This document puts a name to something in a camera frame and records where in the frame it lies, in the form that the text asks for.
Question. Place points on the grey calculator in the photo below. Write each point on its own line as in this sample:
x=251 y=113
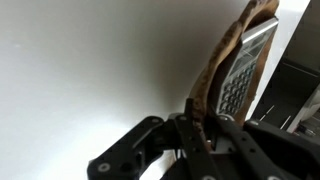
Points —
x=233 y=76

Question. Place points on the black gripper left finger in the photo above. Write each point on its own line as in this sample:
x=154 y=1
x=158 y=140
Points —
x=196 y=162

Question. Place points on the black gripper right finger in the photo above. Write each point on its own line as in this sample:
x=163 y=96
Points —
x=238 y=156

